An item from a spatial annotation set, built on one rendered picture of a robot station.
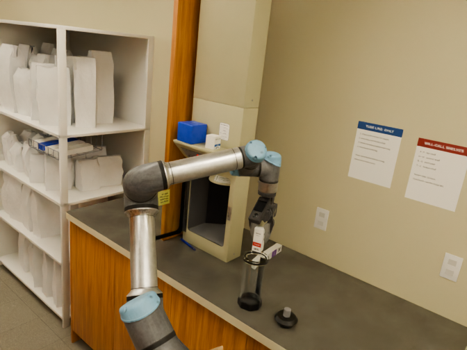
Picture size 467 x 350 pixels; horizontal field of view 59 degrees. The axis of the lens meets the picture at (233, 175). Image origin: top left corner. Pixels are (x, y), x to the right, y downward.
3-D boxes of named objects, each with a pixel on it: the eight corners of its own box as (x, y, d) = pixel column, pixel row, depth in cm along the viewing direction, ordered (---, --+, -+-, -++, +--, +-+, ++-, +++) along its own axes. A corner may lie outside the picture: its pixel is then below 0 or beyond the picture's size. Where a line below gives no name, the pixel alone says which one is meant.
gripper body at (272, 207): (276, 217, 166) (280, 189, 162) (269, 224, 159) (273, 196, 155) (258, 212, 169) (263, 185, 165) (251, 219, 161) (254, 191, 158)
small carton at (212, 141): (211, 146, 193) (212, 133, 191) (219, 148, 190) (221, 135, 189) (205, 147, 189) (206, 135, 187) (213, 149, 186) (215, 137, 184)
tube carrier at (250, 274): (265, 299, 175) (272, 255, 169) (256, 312, 166) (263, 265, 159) (242, 291, 179) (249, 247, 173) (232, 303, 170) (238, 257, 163)
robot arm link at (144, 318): (135, 353, 110) (114, 307, 112) (136, 349, 122) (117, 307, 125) (176, 330, 113) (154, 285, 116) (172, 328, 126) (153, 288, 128)
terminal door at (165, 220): (182, 232, 219) (187, 161, 208) (131, 247, 199) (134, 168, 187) (181, 232, 220) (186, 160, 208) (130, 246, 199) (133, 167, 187)
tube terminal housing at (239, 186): (212, 228, 242) (226, 96, 219) (256, 248, 222) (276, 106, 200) (181, 239, 223) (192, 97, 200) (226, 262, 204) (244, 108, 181)
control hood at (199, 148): (188, 156, 209) (190, 137, 206) (236, 173, 190) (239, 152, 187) (171, 159, 201) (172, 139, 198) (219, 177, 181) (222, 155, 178)
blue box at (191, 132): (191, 138, 205) (192, 120, 202) (206, 142, 199) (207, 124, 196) (176, 139, 197) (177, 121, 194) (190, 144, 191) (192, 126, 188)
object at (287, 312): (281, 312, 169) (284, 298, 167) (301, 323, 164) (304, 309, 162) (269, 322, 162) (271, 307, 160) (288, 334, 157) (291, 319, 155)
